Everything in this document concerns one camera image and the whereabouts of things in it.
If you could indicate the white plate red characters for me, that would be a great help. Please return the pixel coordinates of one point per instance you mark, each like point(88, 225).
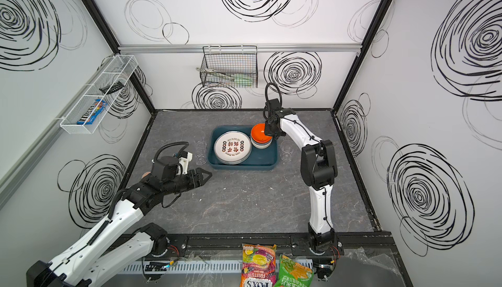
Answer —
point(232, 148)

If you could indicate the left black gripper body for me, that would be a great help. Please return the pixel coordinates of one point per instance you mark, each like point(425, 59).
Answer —
point(192, 179)

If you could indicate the blue candy packet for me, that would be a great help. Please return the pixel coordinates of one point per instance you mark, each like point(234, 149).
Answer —
point(93, 112)

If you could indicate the teal plastic bin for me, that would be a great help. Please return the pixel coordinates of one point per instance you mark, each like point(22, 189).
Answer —
point(259, 159)

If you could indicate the green snack bag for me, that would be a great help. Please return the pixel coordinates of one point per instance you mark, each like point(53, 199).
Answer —
point(293, 274)

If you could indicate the white slotted cable duct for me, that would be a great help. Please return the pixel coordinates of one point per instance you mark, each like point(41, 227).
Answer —
point(183, 267)

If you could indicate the pink fruit candy bag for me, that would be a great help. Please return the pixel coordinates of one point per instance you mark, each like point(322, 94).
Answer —
point(259, 266)

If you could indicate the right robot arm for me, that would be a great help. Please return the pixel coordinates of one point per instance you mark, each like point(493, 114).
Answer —
point(318, 168)

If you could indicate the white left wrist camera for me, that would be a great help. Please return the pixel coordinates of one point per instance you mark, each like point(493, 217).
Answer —
point(184, 160)

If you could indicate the white wire shelf basket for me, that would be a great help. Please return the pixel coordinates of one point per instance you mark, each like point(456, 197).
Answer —
point(115, 68)

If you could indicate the blue bowl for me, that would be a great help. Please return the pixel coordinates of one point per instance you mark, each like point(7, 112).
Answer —
point(260, 143)

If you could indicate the orange bowl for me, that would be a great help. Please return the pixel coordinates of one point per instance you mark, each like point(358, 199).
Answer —
point(258, 133)

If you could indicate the black wire basket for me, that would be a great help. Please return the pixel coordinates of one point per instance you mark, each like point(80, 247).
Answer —
point(220, 62)

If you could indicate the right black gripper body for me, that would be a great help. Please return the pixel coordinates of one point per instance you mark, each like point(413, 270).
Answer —
point(270, 129)

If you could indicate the green item in basket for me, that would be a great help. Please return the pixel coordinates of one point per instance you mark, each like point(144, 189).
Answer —
point(243, 80)

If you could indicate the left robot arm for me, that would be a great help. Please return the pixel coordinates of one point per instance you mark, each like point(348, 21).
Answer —
point(91, 261)

